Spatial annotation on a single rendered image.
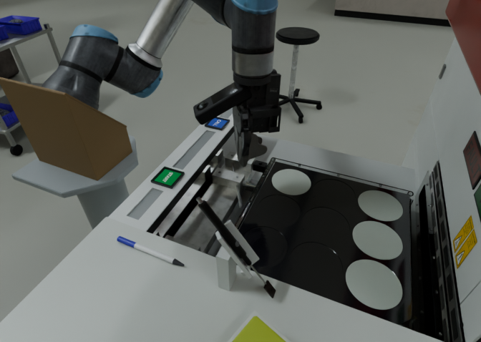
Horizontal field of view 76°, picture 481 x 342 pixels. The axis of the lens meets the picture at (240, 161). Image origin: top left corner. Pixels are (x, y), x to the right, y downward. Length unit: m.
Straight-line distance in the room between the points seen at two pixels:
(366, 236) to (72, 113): 0.76
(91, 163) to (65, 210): 1.28
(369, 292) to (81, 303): 0.49
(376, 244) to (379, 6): 5.95
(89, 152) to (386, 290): 0.79
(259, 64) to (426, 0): 6.01
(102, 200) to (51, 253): 0.94
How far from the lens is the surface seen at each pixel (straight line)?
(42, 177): 1.11
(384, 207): 0.81
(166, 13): 0.99
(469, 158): 0.70
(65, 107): 0.90
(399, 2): 6.49
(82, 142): 0.93
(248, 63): 0.55
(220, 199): 0.78
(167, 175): 0.74
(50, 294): 0.61
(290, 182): 0.80
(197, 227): 0.72
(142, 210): 0.68
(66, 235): 2.08
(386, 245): 0.73
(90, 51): 1.00
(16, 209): 2.41
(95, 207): 1.15
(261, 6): 0.53
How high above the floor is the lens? 1.43
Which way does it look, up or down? 38 degrees down
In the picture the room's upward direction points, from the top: straight up
